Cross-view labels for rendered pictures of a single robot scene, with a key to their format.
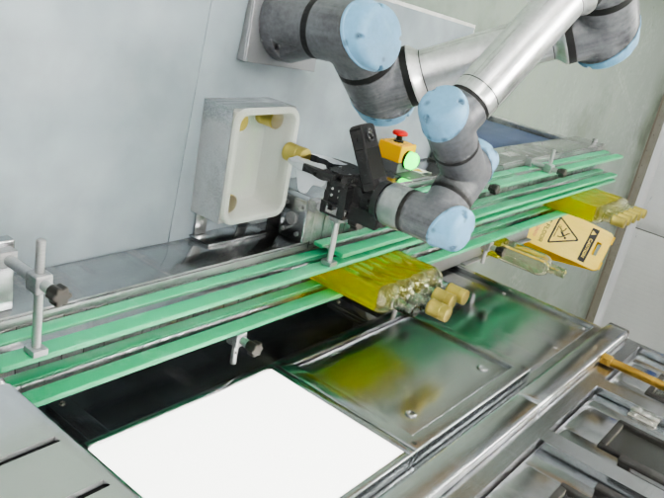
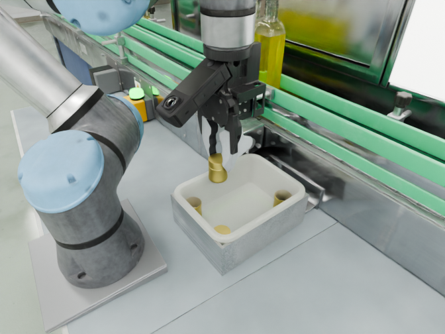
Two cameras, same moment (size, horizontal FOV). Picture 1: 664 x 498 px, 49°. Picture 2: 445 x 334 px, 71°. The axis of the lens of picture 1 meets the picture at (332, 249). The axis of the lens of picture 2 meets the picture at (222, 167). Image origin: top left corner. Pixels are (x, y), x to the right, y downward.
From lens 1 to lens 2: 0.83 m
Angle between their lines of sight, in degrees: 11
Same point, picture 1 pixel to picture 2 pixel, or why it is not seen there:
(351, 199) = (240, 87)
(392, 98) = (110, 114)
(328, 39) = (97, 208)
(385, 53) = (71, 142)
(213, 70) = (194, 285)
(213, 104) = (224, 266)
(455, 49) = (18, 77)
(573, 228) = not seen: hidden behind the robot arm
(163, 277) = (410, 211)
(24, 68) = not seen: outside the picture
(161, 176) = (308, 265)
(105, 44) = not seen: outside the picture
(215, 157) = (263, 232)
